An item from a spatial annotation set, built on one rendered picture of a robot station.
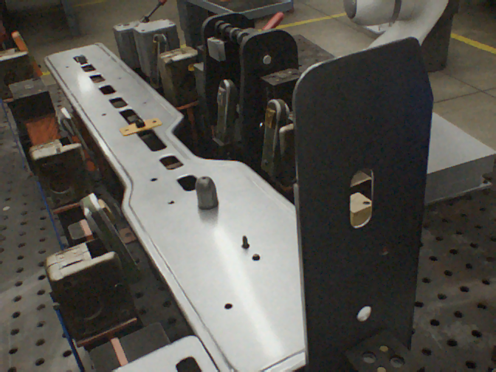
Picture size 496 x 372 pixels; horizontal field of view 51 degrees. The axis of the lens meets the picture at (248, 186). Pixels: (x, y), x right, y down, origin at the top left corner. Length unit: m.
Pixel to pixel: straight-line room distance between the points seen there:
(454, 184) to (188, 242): 0.77
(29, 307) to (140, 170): 0.42
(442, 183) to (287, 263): 0.70
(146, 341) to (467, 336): 0.59
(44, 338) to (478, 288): 0.85
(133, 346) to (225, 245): 0.18
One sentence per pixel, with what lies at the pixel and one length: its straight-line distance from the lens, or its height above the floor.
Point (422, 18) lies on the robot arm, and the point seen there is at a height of 1.11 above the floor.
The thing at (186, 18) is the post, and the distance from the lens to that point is 1.58.
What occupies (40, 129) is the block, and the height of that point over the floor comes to 0.94.
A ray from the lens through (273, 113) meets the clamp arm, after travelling 0.85.
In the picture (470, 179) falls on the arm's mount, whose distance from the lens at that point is 1.36.
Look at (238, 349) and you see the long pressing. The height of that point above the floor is 1.00.
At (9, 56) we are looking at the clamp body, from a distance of 1.59.
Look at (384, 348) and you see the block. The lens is 0.49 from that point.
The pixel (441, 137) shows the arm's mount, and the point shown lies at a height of 0.80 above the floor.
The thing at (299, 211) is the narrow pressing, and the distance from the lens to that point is 0.36.
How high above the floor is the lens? 1.45
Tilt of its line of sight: 32 degrees down
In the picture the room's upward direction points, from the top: 7 degrees counter-clockwise
